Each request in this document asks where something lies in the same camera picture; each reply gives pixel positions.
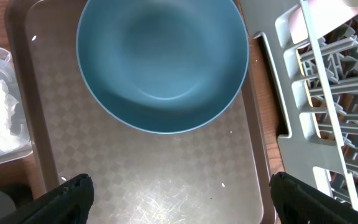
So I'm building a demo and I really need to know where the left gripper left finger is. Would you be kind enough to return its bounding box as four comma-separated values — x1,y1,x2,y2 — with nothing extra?
0,174,94,224

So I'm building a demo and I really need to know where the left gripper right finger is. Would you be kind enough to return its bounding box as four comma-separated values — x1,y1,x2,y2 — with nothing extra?
269,172,358,224

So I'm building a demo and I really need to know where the dark blue plate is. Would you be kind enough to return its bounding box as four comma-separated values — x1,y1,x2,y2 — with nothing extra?
76,0,249,134

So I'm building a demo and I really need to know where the pink cup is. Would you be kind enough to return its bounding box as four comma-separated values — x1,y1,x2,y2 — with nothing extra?
288,0,358,44

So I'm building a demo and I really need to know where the light green bowl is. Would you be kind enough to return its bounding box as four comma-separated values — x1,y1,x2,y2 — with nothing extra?
342,0,358,7

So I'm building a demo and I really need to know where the grey dishwasher rack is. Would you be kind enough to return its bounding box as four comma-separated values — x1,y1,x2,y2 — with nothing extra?
241,0,358,211

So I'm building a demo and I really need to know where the brown serving tray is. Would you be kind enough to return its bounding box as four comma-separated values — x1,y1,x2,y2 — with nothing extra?
5,1,277,223

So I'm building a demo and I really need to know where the clear plastic bin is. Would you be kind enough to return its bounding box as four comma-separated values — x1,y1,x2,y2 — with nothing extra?
0,48,33,164

